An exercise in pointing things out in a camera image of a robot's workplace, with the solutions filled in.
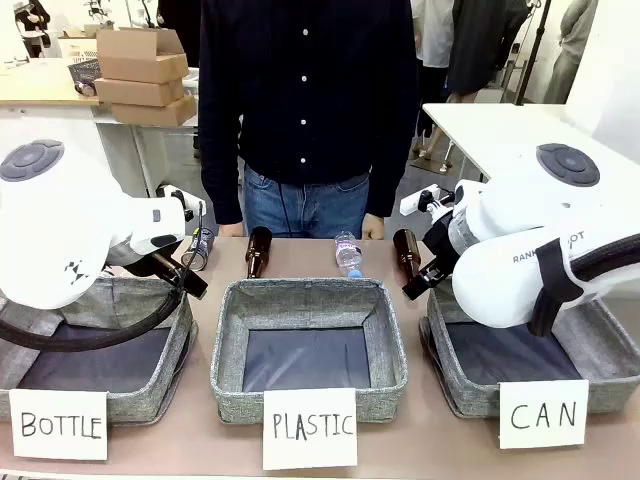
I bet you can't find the bystander in dark jacket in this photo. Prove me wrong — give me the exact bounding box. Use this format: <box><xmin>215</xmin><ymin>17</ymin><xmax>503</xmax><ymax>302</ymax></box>
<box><xmin>446</xmin><ymin>0</ymin><xmax>532</xmax><ymax>97</ymax></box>

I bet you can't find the white paper sign BOTTLE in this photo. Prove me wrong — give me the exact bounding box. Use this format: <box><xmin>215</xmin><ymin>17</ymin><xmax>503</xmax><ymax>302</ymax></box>
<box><xmin>8</xmin><ymin>388</ymin><xmax>110</xmax><ymax>462</ymax></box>

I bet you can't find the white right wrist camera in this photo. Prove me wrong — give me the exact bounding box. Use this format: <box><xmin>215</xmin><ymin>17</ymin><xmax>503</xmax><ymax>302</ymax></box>
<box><xmin>399</xmin><ymin>184</ymin><xmax>455</xmax><ymax>216</ymax></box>

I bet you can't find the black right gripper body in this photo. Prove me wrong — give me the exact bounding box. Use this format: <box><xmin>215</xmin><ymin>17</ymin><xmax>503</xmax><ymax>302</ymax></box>
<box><xmin>422</xmin><ymin>215</ymin><xmax>459</xmax><ymax>274</ymax></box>

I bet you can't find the bystander in white shirt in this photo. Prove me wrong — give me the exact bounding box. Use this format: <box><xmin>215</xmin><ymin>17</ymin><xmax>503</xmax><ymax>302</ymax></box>
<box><xmin>410</xmin><ymin>0</ymin><xmax>455</xmax><ymax>159</ymax></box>

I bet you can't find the white table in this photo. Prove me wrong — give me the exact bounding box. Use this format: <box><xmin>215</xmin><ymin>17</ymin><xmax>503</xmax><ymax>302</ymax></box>
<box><xmin>422</xmin><ymin>102</ymin><xmax>640</xmax><ymax>184</ymax></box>

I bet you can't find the clear plastic bottle blue cap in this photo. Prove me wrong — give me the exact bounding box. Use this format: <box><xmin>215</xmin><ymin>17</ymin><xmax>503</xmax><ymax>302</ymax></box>
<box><xmin>334</xmin><ymin>230</ymin><xmax>366</xmax><ymax>280</ymax></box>

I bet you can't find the black strap on right arm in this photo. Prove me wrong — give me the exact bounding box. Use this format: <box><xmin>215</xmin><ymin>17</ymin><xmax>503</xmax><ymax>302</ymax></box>
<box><xmin>528</xmin><ymin>238</ymin><xmax>577</xmax><ymax>337</ymax></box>

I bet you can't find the open brown cardboard box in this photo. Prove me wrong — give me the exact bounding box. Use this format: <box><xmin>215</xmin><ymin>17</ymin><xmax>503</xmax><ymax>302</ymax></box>
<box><xmin>95</xmin><ymin>26</ymin><xmax>190</xmax><ymax>84</ymax></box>

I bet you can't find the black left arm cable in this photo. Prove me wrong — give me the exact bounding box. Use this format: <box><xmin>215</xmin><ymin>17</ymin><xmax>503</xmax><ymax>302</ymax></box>
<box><xmin>0</xmin><ymin>199</ymin><xmax>207</xmax><ymax>352</ymax></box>

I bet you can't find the grey fabric basket plastic label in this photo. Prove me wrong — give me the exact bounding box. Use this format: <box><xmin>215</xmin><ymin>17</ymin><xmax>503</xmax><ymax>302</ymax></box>
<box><xmin>209</xmin><ymin>277</ymin><xmax>409</xmax><ymax>425</ymax></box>

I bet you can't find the person left forearm navy sleeve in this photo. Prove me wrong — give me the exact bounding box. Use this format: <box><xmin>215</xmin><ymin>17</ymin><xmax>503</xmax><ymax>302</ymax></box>
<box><xmin>367</xmin><ymin>119</ymin><xmax>419</xmax><ymax>219</ymax></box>

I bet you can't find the person left hand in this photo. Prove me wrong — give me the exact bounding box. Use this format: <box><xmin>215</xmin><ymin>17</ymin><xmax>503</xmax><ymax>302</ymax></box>
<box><xmin>361</xmin><ymin>213</ymin><xmax>386</xmax><ymax>241</ymax></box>

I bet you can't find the grey fabric basket can label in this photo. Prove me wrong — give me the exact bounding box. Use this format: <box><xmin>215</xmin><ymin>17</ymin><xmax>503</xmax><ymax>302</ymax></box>
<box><xmin>419</xmin><ymin>284</ymin><xmax>640</xmax><ymax>419</ymax></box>

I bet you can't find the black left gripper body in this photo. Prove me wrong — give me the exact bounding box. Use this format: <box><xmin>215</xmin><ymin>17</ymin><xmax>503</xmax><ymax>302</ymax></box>
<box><xmin>107</xmin><ymin>242</ymin><xmax>174</xmax><ymax>281</ymax></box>

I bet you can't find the black tripod stand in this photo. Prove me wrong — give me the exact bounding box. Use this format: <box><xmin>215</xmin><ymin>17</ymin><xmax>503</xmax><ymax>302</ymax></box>
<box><xmin>513</xmin><ymin>0</ymin><xmax>552</xmax><ymax>105</ymax></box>

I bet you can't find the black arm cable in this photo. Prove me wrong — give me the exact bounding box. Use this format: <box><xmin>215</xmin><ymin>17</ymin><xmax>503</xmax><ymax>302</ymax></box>
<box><xmin>567</xmin><ymin>238</ymin><xmax>640</xmax><ymax>284</ymax></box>
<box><xmin>0</xmin><ymin>199</ymin><xmax>207</xmax><ymax>352</ymax></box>

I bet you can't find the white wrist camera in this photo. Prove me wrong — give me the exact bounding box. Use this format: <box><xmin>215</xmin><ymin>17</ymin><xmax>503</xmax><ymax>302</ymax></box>
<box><xmin>399</xmin><ymin>184</ymin><xmax>455</xmax><ymax>216</ymax></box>
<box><xmin>156</xmin><ymin>183</ymin><xmax>207</xmax><ymax>224</ymax></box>

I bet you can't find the grey fabric basket bottle label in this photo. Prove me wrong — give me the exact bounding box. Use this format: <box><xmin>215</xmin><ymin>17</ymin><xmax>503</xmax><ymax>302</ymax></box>
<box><xmin>0</xmin><ymin>273</ymin><xmax>199</xmax><ymax>426</ymax></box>

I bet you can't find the white paper sign PLASTIC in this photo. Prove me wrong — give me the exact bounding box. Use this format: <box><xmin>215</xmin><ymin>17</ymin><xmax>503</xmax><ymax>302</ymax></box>
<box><xmin>262</xmin><ymin>387</ymin><xmax>359</xmax><ymax>472</ymax></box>

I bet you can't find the brown glass bottle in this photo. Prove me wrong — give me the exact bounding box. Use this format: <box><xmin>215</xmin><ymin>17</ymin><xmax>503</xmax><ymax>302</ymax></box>
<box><xmin>244</xmin><ymin>226</ymin><xmax>274</xmax><ymax>280</ymax></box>
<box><xmin>391</xmin><ymin>228</ymin><xmax>424</xmax><ymax>294</ymax></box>

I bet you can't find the person right forearm navy sleeve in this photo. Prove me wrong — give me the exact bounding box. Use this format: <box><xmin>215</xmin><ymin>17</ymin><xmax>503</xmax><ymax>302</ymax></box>
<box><xmin>199</xmin><ymin>119</ymin><xmax>246</xmax><ymax>226</ymax></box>

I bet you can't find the closed brown cardboard box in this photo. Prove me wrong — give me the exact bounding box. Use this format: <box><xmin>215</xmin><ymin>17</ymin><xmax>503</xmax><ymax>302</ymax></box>
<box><xmin>94</xmin><ymin>76</ymin><xmax>186</xmax><ymax>108</ymax></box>
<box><xmin>110</xmin><ymin>93</ymin><xmax>198</xmax><ymax>127</ymax></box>

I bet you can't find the bystander in grey clothes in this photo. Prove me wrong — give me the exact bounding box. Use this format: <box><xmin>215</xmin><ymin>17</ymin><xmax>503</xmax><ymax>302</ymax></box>
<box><xmin>543</xmin><ymin>0</ymin><xmax>599</xmax><ymax>105</ymax></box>

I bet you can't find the person in navy shirt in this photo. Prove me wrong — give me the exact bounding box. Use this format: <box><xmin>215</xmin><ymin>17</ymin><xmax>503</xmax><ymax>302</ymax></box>
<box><xmin>198</xmin><ymin>0</ymin><xmax>420</xmax><ymax>240</ymax></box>

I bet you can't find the white paper sign CAN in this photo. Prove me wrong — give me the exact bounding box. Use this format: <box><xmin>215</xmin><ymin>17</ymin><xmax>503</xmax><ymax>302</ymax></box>
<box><xmin>498</xmin><ymin>379</ymin><xmax>591</xmax><ymax>451</ymax></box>

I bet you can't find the light wooden table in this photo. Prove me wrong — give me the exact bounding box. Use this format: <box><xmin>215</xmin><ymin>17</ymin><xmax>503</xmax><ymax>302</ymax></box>
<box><xmin>0</xmin><ymin>58</ymin><xmax>104</xmax><ymax>107</ymax></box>

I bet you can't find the black mesh basket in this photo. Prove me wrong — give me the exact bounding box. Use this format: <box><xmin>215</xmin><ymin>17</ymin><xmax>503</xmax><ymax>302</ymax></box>
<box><xmin>67</xmin><ymin>58</ymin><xmax>101</xmax><ymax>94</ymax></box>

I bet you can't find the dark printed metal can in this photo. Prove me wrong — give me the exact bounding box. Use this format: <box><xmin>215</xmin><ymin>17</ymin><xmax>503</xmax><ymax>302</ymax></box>
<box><xmin>181</xmin><ymin>227</ymin><xmax>216</xmax><ymax>273</ymax></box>

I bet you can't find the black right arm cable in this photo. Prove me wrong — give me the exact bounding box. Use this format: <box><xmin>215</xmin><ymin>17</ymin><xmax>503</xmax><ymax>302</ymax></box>
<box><xmin>567</xmin><ymin>238</ymin><xmax>640</xmax><ymax>284</ymax></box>

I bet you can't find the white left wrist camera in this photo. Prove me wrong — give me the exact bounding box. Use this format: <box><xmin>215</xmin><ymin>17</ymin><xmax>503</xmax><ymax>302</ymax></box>
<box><xmin>156</xmin><ymin>183</ymin><xmax>207</xmax><ymax>224</ymax></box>

